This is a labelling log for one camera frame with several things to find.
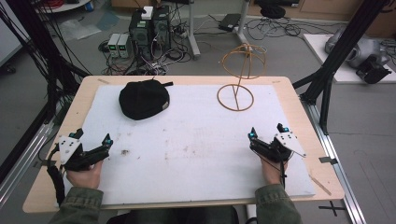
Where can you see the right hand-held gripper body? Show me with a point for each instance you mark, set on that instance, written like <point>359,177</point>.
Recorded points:
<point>286,141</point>

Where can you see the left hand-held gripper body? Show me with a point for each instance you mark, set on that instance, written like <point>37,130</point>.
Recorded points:
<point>70,149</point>

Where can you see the person's left hand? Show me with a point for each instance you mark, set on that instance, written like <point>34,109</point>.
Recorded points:
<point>85,177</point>

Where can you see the person's right hand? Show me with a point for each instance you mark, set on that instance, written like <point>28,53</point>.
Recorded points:
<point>272,172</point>

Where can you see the grey tape strip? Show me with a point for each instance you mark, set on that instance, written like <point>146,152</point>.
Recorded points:
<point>328,160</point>

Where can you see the black cap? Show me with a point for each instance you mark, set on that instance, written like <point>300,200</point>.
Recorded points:
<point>141,99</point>

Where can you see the thin wooden strip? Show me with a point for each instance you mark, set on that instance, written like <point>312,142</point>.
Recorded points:
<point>320,185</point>

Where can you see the white foam mat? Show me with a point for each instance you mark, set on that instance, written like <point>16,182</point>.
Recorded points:
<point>193,149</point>

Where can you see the black tape cross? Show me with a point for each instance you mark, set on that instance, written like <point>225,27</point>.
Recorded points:
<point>332,207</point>

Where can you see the white platform board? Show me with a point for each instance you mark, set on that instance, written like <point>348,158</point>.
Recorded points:
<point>323,53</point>

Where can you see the grey bench power supply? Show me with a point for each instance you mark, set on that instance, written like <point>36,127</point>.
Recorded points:
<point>113,45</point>
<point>124,46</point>

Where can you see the person's lap dark trousers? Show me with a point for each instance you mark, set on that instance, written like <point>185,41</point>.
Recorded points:
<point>174,216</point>

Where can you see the clear plastic sheet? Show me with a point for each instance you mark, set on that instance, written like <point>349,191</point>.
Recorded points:
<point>77,29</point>

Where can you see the white table leg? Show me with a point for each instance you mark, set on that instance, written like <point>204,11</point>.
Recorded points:
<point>193,34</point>
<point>242,28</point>

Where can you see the black device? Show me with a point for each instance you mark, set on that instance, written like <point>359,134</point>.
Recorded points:
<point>373,70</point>

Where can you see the black computer tower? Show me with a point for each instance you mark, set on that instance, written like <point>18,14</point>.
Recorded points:
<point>162,28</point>
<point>140,34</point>

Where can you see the grey rounded device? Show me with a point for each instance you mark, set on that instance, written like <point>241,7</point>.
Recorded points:
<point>364,48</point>

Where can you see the black flat box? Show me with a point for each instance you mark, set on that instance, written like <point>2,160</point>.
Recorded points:
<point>229,21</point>

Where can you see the black round stool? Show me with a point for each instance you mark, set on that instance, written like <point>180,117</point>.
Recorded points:
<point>272,11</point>

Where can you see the white box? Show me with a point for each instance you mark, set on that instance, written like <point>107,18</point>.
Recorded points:
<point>147,12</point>

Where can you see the aluminium rail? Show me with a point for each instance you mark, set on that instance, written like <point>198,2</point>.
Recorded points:
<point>28,155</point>
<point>336,168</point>

